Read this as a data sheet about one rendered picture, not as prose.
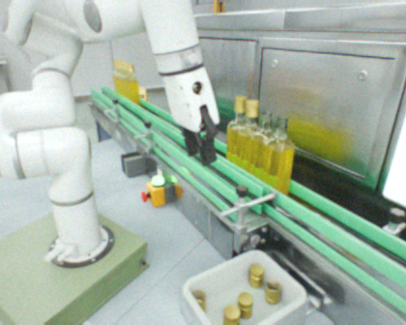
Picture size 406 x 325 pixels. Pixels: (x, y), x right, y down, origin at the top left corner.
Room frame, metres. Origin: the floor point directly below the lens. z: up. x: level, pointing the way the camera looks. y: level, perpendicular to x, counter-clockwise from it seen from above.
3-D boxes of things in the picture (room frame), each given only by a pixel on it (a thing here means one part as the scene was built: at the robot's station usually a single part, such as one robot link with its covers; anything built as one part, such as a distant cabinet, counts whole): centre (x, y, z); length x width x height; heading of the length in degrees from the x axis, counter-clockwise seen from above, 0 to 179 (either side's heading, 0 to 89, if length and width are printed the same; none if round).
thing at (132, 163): (1.17, 0.33, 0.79); 0.08 x 0.08 x 0.08; 31
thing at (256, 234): (0.61, -0.12, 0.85); 0.09 x 0.04 x 0.07; 121
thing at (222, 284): (0.45, -0.08, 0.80); 0.22 x 0.17 x 0.09; 121
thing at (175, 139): (1.41, 0.31, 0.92); 1.75 x 0.01 x 0.08; 31
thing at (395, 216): (0.50, -0.40, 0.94); 0.07 x 0.04 x 0.13; 121
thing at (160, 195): (0.93, 0.18, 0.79); 0.07 x 0.07 x 0.07; 31
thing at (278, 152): (0.70, -0.19, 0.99); 0.06 x 0.06 x 0.21; 30
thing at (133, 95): (1.71, 0.42, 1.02); 0.06 x 0.06 x 0.28; 31
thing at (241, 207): (0.60, -0.10, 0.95); 0.17 x 0.03 x 0.12; 121
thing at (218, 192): (1.37, 0.37, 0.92); 1.75 x 0.01 x 0.08; 31
